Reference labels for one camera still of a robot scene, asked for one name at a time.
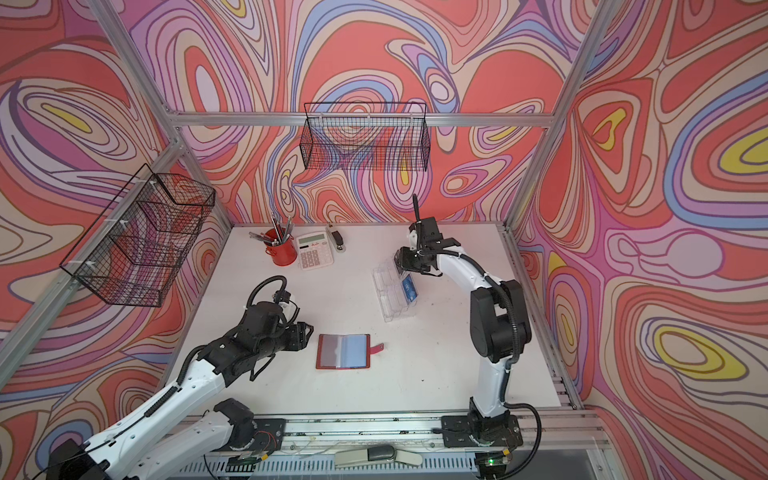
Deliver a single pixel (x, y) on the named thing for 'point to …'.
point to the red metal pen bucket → (281, 246)
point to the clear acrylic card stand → (395, 290)
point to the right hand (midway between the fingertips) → (404, 268)
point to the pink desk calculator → (314, 250)
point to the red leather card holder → (345, 351)
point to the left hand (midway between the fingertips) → (312, 327)
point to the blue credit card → (410, 288)
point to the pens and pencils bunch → (278, 238)
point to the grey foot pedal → (375, 454)
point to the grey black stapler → (338, 240)
